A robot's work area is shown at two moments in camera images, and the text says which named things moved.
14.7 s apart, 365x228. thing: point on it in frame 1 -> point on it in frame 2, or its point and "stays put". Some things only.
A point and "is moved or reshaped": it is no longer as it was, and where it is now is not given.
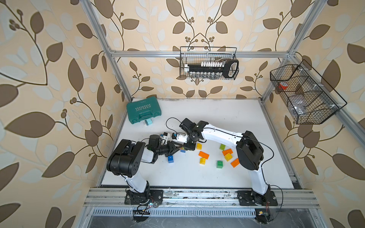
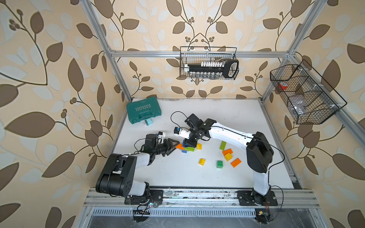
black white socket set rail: x=214 y=70 stays put
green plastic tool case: x=142 y=109 stays put
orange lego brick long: x=204 y=155 is moved or reshaped
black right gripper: x=189 y=147 stays put
